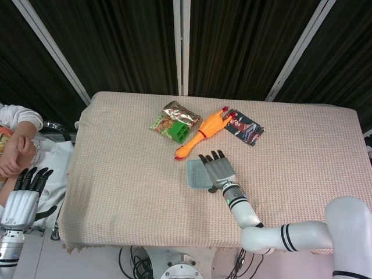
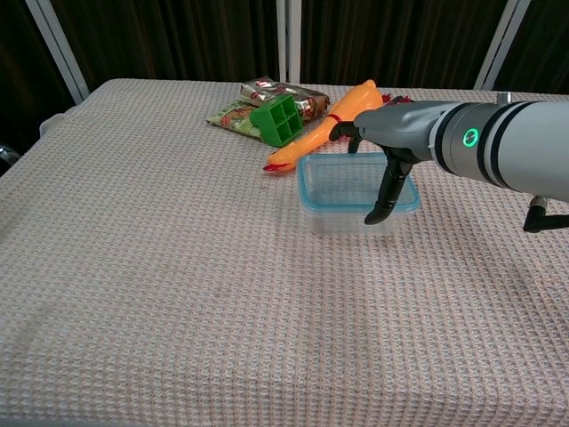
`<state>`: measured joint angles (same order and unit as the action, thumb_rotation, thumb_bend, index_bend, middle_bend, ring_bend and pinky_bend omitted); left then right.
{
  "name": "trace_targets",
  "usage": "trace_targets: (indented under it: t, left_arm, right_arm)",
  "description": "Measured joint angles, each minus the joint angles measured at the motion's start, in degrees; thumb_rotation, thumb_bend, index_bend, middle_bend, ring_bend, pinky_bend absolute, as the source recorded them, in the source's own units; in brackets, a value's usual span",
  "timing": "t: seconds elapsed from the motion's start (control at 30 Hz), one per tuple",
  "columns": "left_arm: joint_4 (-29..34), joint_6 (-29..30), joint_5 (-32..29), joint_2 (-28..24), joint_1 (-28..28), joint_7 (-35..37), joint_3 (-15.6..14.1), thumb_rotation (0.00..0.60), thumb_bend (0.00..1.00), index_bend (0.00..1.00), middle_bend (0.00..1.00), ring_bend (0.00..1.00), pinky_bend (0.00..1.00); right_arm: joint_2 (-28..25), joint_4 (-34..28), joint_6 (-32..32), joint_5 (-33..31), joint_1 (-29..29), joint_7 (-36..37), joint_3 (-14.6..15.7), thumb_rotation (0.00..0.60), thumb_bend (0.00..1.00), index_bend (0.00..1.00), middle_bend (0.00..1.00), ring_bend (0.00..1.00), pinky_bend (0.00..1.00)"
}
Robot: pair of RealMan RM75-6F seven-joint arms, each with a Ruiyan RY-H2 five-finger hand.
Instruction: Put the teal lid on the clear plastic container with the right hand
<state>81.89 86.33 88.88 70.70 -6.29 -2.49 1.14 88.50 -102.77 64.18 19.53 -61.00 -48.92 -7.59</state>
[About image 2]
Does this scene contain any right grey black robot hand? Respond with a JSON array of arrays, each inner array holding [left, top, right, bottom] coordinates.
[[328, 101, 450, 226]]

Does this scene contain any light blue plastic lid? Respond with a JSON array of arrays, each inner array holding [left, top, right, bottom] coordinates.
[[296, 152, 422, 214]]

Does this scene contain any green plastic grid tray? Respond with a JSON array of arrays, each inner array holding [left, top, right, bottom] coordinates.
[[249, 93, 308, 148]]

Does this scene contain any orange rubber chicken toy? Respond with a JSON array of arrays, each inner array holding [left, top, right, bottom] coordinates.
[[262, 78, 395, 173]]

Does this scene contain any clear plastic container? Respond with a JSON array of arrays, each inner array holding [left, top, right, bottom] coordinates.
[[296, 152, 422, 237]]

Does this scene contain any brown silver snack bag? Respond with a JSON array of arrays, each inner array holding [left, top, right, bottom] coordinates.
[[239, 76, 331, 122]]

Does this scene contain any green snack bag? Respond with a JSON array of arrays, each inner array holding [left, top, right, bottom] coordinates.
[[206, 100, 268, 140]]

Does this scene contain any dark pleated curtain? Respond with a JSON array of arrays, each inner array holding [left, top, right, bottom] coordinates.
[[0, 0, 569, 157]]

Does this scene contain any beige waffle-weave tablecloth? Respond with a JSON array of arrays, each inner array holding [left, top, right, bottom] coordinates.
[[0, 78, 569, 427]]

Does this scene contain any dark glossy round object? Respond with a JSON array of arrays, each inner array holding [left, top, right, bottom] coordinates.
[[0, 142, 21, 177]]

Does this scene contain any white slanted frame post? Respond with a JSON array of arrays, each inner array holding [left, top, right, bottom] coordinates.
[[24, 0, 90, 106], [473, 0, 533, 92]]

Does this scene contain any white upright frame post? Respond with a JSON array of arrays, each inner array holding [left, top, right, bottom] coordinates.
[[275, 0, 303, 85]]

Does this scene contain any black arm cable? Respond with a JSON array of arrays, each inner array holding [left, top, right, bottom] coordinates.
[[523, 195, 569, 234]]

